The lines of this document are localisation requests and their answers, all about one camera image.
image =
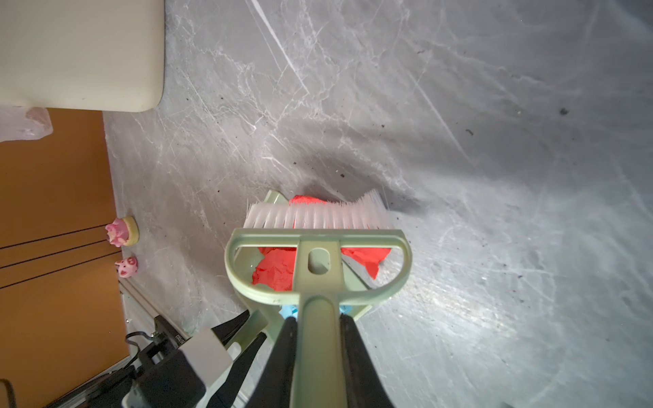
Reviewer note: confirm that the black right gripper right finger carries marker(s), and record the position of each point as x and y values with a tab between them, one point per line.
363	386

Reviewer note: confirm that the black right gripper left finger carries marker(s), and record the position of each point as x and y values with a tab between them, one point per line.
274	388

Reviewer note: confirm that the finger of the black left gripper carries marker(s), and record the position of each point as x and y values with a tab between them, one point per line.
227	330
227	393

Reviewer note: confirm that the green hand brush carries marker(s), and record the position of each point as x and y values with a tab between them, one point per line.
319	290

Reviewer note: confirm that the red paper scrap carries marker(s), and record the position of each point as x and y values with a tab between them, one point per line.
276	270

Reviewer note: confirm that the cyan paper scrap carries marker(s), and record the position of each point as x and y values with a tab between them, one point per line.
287	311

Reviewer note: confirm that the pink pig toy on donut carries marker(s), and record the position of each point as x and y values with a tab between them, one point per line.
122	232

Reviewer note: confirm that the trash bin with plastic bag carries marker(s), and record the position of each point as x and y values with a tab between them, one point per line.
107	56

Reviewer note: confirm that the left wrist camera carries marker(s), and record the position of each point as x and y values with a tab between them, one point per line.
187	378

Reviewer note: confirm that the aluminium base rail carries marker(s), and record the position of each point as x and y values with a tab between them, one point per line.
151	337

